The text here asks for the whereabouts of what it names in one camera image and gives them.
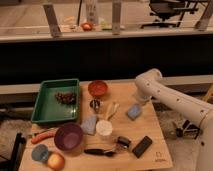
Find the blue sponge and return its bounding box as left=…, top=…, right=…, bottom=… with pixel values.
left=127, top=104, right=142, bottom=120

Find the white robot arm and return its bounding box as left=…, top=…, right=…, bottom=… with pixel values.
left=134, top=68, right=213, bottom=171

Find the orange bowl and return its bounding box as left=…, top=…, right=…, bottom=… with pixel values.
left=88, top=80, right=108, bottom=97

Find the purple bowl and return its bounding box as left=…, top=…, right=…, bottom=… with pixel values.
left=54, top=122, right=83, bottom=151

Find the banana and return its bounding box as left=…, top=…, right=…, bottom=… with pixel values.
left=105, top=102, right=119, bottom=120

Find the small metal cup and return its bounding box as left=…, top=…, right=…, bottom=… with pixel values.
left=90, top=99, right=101, bottom=113

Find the white cup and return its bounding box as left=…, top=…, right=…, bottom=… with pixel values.
left=96, top=120, right=113, bottom=136

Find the small dark can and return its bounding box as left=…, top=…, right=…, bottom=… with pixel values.
left=117, top=136, right=131, bottom=149

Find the black rectangular box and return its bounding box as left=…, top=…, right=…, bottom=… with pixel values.
left=132, top=136, right=153, bottom=158

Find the light blue cloth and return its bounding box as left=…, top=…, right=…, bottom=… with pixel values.
left=81, top=115, right=98, bottom=135

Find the bunch of dark grapes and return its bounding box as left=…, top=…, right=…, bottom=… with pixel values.
left=55, top=92, right=76, bottom=105

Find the red object on counter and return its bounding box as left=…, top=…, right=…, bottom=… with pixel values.
left=81, top=22, right=93, bottom=31

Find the green plastic tray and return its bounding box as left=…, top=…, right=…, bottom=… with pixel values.
left=31, top=78, right=80, bottom=124

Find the black office chair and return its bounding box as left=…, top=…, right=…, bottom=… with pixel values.
left=142, top=0, right=198, bottom=28

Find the red yellow apple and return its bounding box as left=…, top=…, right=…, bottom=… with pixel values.
left=47, top=153, right=65, bottom=171

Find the orange carrot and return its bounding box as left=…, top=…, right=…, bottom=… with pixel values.
left=31, top=131, right=56, bottom=144

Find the blue round lid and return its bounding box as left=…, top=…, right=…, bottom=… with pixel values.
left=31, top=144, right=49, bottom=162

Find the black chair at left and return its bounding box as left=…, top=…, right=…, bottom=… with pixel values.
left=0, top=133, right=26, bottom=171

